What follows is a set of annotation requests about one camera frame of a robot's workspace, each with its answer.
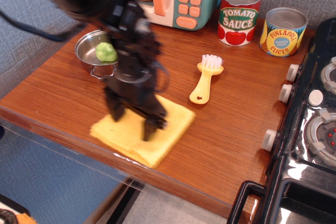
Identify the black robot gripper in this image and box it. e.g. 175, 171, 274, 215
103, 73, 167, 141

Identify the yellow towel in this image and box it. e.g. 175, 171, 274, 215
90, 95, 196, 168

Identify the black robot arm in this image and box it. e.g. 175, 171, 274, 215
53, 0, 166, 141

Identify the green toy vegetable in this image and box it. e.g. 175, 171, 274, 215
96, 42, 118, 62

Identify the small steel pot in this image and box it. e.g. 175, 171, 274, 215
75, 30, 117, 79

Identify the yellow toy dish brush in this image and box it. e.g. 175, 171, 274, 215
189, 54, 224, 104

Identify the clear acrylic table guard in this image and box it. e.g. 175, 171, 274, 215
0, 105, 259, 224

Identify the lower white stove knob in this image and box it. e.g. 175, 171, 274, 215
262, 129, 277, 152

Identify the white stove knob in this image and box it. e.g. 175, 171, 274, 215
262, 129, 277, 152
279, 84, 292, 104
286, 64, 300, 83

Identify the orange object bottom left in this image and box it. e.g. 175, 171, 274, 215
1, 209, 37, 224

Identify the tomato sauce toy can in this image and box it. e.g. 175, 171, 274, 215
217, 0, 261, 46

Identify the middle white stove knob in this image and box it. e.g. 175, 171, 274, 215
279, 84, 292, 104

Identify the upper white stove knob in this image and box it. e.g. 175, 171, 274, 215
286, 64, 300, 83

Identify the pineapple slices toy can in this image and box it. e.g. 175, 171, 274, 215
259, 7, 308, 57

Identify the black toy stove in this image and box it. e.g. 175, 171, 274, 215
227, 17, 336, 224

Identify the round white stove button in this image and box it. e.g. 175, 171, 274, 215
308, 89, 323, 107

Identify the grey front stove burner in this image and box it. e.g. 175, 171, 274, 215
305, 109, 335, 167

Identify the grey stove burner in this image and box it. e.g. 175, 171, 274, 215
305, 109, 335, 167
320, 57, 335, 95

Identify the grey rear stove burner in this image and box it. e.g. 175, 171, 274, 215
320, 57, 335, 95

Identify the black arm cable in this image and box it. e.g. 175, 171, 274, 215
0, 10, 85, 42

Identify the black oven door handle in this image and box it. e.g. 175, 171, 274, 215
227, 180, 266, 224

